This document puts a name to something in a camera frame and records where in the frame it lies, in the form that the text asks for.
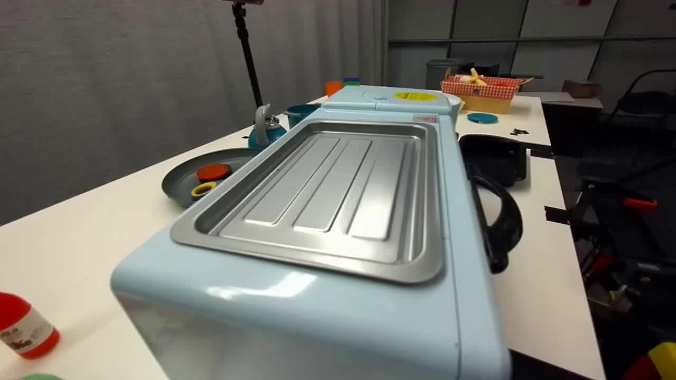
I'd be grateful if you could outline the yellow toy banana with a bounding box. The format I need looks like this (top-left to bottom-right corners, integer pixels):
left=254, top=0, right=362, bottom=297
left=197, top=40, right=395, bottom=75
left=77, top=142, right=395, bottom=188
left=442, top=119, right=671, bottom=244
left=466, top=65, right=491, bottom=90

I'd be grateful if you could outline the small light blue appliance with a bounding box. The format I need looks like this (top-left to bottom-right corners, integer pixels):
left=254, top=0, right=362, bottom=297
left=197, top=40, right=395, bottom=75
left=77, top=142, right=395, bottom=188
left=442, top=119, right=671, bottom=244
left=318, top=85, right=465, bottom=123

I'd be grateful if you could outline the light blue toaster oven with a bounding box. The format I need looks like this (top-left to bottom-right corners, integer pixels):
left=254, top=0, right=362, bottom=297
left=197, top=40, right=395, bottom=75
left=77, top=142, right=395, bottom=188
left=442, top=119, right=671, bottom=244
left=110, top=115, right=514, bottom=380

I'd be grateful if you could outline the dark grey round plate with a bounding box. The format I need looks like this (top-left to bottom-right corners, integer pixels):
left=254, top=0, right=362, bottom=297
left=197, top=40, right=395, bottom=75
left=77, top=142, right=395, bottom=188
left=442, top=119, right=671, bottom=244
left=161, top=148, right=258, bottom=212

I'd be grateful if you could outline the black tripod pole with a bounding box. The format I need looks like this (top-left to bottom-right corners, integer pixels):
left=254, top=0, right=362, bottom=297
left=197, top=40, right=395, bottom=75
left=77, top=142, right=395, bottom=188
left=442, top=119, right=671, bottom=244
left=231, top=0, right=267, bottom=111

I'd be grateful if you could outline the red bottle with white label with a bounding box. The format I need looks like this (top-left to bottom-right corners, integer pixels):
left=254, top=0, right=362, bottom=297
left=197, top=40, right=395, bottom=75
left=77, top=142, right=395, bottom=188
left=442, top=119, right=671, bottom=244
left=0, top=290, right=63, bottom=361

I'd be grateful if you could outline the black frying pan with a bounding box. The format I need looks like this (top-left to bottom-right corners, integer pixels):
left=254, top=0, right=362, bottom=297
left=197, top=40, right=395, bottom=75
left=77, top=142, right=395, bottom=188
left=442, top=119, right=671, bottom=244
left=459, top=133, right=558, bottom=190

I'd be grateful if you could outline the teal round lid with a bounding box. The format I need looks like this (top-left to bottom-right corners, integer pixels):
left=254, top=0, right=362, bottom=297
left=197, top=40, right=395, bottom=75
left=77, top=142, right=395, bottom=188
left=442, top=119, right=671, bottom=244
left=465, top=113, right=501, bottom=126

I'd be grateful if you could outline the orange pink basket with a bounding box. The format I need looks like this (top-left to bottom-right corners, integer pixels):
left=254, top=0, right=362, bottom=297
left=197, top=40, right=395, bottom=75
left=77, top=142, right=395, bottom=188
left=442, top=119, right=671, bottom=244
left=440, top=73, right=524, bottom=102

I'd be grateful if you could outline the white grey toy figure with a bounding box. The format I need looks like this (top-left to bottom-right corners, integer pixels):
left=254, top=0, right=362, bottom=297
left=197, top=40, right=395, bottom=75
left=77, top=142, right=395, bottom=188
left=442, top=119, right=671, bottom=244
left=254, top=102, right=281, bottom=139

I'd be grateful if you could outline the yellow and red object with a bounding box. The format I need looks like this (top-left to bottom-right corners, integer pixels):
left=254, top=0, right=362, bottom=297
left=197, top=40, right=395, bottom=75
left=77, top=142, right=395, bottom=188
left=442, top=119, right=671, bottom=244
left=620, top=340, right=676, bottom=380

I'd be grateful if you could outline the yellow container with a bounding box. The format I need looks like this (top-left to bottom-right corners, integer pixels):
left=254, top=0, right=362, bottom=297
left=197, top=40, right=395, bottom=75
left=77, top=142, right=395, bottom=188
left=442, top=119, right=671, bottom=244
left=460, top=95, right=516, bottom=116

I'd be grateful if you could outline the teal cup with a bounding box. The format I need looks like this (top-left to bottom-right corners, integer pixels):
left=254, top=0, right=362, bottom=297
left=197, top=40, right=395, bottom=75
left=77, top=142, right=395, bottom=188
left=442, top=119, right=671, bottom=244
left=285, top=103, right=323, bottom=132

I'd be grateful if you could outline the brown cardboard box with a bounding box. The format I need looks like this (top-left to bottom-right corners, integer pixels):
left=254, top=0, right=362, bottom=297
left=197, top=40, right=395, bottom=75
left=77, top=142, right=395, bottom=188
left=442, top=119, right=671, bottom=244
left=562, top=78, right=605, bottom=102

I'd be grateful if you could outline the orange red toy disc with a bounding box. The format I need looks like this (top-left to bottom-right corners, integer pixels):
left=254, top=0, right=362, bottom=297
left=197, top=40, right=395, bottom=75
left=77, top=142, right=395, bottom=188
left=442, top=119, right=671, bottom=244
left=195, top=162, right=234, bottom=183

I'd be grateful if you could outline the teal bowl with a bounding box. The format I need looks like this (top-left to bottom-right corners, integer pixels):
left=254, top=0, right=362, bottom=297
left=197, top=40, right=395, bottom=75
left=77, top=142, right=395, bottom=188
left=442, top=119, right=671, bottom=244
left=247, top=123, right=290, bottom=153

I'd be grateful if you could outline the grey metal baking tray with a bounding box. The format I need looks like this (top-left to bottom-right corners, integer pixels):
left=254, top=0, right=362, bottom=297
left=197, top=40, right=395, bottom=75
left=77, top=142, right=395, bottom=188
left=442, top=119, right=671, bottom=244
left=168, top=119, right=445, bottom=287

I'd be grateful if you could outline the black chair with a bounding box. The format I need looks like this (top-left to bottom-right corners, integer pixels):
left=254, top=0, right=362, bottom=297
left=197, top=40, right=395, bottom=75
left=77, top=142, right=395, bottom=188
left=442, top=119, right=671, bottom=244
left=606, top=65, right=676, bottom=133

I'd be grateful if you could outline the yellow toy ring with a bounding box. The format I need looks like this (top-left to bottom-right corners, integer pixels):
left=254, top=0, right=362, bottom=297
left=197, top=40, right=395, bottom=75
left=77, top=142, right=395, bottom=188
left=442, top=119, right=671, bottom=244
left=187, top=179, right=219, bottom=201

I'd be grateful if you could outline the black oven door handle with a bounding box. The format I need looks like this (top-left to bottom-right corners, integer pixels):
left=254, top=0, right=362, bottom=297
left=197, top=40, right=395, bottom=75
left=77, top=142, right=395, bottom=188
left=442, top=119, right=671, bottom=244
left=468, top=171, right=526, bottom=274

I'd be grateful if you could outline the red handled clamp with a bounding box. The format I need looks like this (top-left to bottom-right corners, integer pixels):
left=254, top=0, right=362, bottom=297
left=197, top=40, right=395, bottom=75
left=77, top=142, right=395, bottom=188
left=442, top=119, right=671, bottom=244
left=620, top=197, right=662, bottom=215

